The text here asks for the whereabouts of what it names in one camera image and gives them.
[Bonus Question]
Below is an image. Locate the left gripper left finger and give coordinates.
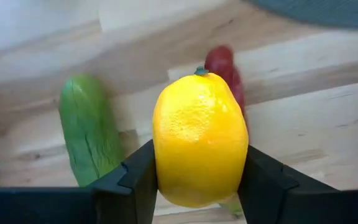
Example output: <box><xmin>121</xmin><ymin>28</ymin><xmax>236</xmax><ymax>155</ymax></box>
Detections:
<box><xmin>87</xmin><ymin>139</ymin><xmax>159</xmax><ymax>224</ymax></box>

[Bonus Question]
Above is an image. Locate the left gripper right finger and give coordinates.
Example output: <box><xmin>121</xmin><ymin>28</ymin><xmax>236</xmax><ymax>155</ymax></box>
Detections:
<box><xmin>237</xmin><ymin>144</ymin><xmax>338</xmax><ymax>224</ymax></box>

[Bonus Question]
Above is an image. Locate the green cucumber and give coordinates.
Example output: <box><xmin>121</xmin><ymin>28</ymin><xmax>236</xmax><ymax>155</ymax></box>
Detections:
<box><xmin>57</xmin><ymin>73</ymin><xmax>126</xmax><ymax>187</ymax></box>

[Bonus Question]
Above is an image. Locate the yellow lemon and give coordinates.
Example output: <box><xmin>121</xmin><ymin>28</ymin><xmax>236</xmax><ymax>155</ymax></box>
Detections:
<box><xmin>152</xmin><ymin>66</ymin><xmax>250</xmax><ymax>208</ymax></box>

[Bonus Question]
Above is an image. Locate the dark red chili pepper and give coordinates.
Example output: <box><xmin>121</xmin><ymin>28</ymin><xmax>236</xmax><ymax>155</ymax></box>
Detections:
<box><xmin>203</xmin><ymin>45</ymin><xmax>250</xmax><ymax>218</ymax></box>

